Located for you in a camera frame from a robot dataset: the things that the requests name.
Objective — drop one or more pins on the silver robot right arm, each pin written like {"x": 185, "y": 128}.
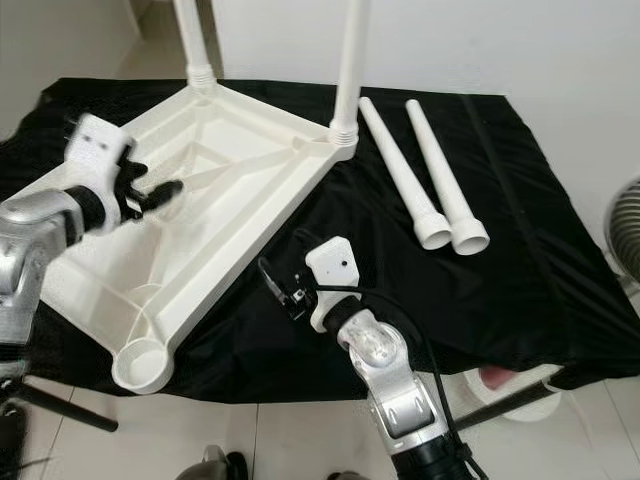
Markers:
{"x": 380, "y": 350}

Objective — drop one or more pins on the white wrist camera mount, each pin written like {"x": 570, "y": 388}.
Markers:
{"x": 98, "y": 140}
{"x": 332, "y": 262}

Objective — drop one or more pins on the black table cloth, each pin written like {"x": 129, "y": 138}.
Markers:
{"x": 540, "y": 250}

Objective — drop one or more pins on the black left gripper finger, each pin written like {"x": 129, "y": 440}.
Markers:
{"x": 156, "y": 203}
{"x": 167, "y": 186}

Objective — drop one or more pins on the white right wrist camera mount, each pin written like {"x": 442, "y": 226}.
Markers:
{"x": 332, "y": 262}

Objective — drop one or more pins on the grey robot left leg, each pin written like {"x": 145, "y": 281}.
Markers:
{"x": 215, "y": 465}

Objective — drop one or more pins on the grey robot leg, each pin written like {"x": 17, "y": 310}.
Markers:
{"x": 215, "y": 465}
{"x": 345, "y": 476}

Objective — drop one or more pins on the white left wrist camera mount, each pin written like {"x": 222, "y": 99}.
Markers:
{"x": 98, "y": 140}

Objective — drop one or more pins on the white plastic children table top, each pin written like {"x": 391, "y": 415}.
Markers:
{"x": 240, "y": 200}

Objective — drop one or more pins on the pink round object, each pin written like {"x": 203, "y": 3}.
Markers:
{"x": 495, "y": 378}

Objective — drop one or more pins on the grey robot right leg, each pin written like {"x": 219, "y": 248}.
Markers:
{"x": 345, "y": 476}

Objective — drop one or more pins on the white round fan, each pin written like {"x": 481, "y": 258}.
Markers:
{"x": 628, "y": 235}

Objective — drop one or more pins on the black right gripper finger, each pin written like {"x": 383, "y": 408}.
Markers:
{"x": 272, "y": 278}

